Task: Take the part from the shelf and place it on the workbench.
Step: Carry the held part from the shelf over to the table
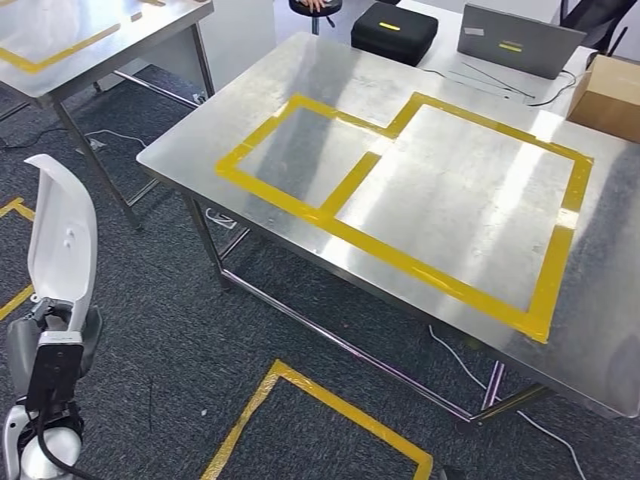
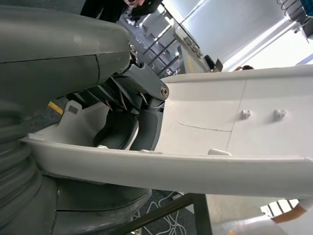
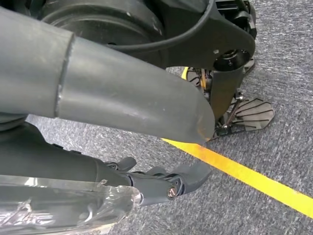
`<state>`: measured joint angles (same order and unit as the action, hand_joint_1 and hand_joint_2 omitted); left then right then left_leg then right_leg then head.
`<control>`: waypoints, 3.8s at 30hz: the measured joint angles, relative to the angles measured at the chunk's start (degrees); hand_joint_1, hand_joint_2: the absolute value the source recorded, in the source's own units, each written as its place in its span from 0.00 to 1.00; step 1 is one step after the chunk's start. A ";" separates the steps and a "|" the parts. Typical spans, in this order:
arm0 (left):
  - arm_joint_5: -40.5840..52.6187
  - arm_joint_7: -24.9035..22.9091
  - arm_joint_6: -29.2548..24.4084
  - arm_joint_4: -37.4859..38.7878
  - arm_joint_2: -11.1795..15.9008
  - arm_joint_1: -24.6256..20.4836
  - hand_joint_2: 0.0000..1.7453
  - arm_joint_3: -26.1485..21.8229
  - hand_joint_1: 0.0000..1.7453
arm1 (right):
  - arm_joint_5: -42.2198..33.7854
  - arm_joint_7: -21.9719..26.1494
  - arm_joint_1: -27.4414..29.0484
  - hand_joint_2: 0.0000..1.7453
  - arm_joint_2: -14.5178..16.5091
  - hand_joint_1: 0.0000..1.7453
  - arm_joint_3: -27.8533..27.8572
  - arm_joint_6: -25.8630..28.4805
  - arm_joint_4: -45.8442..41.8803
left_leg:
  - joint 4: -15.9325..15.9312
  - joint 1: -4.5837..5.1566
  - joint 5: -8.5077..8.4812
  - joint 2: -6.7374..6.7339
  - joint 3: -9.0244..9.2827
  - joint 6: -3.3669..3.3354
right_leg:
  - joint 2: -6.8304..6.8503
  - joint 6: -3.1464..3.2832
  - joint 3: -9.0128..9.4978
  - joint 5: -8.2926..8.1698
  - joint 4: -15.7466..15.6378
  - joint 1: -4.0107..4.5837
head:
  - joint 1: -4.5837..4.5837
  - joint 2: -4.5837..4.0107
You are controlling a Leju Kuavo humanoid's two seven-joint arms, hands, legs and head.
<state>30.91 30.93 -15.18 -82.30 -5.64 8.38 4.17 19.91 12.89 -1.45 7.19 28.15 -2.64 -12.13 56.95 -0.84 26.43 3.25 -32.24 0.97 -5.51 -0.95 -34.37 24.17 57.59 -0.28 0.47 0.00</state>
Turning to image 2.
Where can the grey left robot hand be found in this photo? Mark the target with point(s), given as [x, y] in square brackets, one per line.
[61, 42]

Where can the steel workbench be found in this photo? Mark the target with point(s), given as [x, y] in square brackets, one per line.
[203, 217]

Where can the person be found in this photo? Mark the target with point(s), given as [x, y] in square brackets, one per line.
[110, 9]

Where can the steel table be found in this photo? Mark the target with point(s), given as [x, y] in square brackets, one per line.
[185, 39]

